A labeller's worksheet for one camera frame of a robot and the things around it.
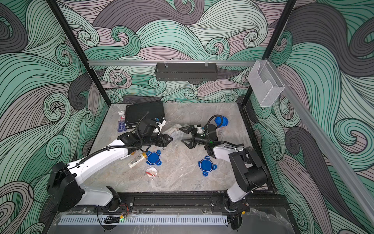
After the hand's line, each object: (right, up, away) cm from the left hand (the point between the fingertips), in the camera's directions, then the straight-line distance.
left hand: (168, 136), depth 79 cm
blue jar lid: (+23, -19, +10) cm, 32 cm away
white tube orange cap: (-20, -16, +9) cm, 27 cm away
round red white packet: (-10, -22, +5) cm, 25 cm away
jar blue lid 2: (+31, +8, +12) cm, 34 cm away
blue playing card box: (-37, +4, +25) cm, 45 cm away
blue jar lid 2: (-11, -16, +12) cm, 22 cm away
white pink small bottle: (-37, +13, +25) cm, 47 cm away
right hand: (+6, 0, +3) cm, 6 cm away
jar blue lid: (+4, +1, +2) cm, 5 cm away
